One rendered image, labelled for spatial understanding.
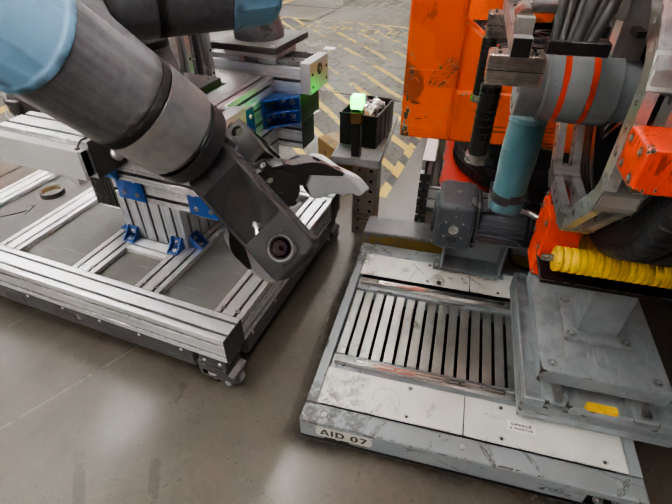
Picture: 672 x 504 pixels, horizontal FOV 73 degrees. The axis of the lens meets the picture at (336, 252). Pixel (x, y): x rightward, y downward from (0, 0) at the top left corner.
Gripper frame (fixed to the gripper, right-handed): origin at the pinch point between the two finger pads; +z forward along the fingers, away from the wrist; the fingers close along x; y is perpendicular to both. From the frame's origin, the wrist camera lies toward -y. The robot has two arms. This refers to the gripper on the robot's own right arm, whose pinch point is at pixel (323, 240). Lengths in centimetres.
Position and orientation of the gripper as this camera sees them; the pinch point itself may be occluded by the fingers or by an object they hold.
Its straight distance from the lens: 51.0
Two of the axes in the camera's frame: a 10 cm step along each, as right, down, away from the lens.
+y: -5.1, -6.4, 5.7
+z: 4.9, 3.3, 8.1
